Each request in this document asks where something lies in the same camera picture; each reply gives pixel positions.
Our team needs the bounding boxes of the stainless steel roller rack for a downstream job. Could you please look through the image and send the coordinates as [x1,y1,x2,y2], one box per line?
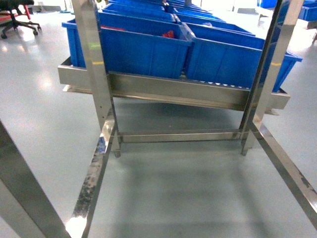
[58,0,317,238]

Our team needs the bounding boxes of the large blue plastic bin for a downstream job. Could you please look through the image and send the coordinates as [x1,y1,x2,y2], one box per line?
[184,22,303,93]

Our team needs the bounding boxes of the black office chair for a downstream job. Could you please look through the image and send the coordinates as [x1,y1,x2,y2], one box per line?
[0,0,42,40]

